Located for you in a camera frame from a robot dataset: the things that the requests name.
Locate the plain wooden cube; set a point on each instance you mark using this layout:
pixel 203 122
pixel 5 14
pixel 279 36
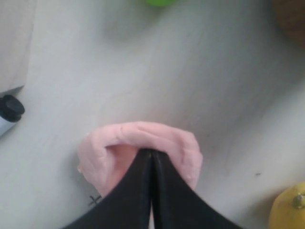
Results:
pixel 16 27

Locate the black whiteboard marker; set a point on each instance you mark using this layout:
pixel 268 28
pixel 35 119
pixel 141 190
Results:
pixel 11 111

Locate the brown wooden cup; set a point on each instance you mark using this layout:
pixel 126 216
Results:
pixel 290 16

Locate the yellow lemon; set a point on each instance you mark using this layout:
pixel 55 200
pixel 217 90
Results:
pixel 288 209

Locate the pink putty lump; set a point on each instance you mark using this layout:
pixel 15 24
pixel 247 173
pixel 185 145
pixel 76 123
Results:
pixel 106 153

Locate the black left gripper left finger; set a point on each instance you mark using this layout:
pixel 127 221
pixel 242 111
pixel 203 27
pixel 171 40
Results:
pixel 128 205

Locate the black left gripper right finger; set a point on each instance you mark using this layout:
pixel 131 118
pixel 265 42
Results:
pixel 175 205

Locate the green bone dog toy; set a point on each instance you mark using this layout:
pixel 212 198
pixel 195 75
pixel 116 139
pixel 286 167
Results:
pixel 160 3

